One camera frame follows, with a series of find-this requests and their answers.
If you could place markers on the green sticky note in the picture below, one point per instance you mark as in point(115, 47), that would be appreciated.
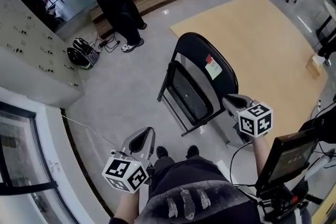
point(214, 70)

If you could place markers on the wooden tissue box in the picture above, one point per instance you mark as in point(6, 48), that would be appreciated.
point(313, 68)

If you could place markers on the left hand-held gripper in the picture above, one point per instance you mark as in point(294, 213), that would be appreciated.
point(123, 170)

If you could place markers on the grey drawer cabinet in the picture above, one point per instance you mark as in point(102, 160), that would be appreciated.
point(34, 60)

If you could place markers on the black monitor mount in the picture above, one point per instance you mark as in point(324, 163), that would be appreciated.
point(281, 204)

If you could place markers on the person's shoe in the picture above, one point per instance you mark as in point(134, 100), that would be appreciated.
point(162, 152)
point(193, 151)

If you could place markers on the light wooden table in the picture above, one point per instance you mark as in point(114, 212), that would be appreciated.
point(262, 47)

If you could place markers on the light wooden desk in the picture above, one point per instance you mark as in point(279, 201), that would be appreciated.
point(328, 209)

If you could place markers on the person's right shoe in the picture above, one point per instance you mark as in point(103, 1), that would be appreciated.
point(193, 151)

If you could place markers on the person's leg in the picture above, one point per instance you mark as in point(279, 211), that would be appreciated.
point(162, 165)
point(197, 161)

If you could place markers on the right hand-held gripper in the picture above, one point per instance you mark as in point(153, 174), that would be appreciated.
point(252, 123)

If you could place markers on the person's torso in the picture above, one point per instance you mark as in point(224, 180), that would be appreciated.
point(189, 175)

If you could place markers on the person's right forearm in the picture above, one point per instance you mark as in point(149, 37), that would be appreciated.
point(261, 160)

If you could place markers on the white framed glass door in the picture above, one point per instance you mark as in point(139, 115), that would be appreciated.
point(52, 139)

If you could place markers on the person's left forearm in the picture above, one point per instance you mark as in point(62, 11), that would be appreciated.
point(127, 204)

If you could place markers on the black backpack green trim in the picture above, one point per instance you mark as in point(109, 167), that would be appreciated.
point(78, 56)

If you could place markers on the person's right leg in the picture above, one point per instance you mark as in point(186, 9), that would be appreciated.
point(197, 161)

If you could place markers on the red tape piece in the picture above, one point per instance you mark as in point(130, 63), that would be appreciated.
point(209, 59)

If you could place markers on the black monitor screen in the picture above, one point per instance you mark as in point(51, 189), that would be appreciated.
point(288, 160)

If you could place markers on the black folding chair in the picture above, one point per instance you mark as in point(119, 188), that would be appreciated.
point(189, 97)

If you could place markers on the person's left leg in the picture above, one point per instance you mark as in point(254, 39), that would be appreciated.
point(162, 165)

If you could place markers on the person's left shoe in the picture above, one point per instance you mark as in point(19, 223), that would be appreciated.
point(162, 152)

